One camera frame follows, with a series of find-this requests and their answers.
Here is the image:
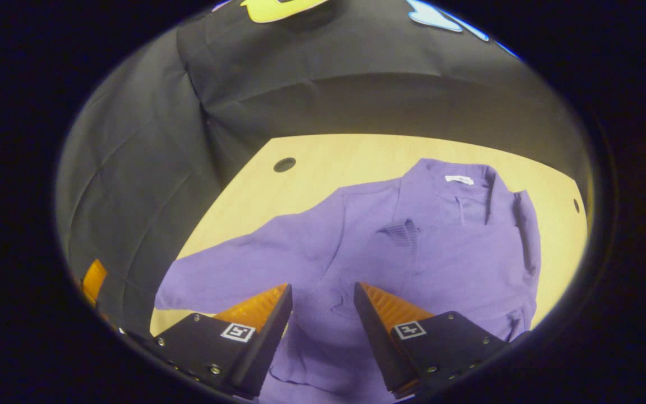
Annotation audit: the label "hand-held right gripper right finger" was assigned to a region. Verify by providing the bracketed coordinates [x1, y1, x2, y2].
[354, 282, 528, 400]

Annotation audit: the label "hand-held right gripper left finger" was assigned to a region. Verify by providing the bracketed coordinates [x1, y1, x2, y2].
[127, 283, 294, 400]

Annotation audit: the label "purple button-up shirt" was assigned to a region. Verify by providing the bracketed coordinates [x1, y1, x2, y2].
[155, 158, 542, 404]

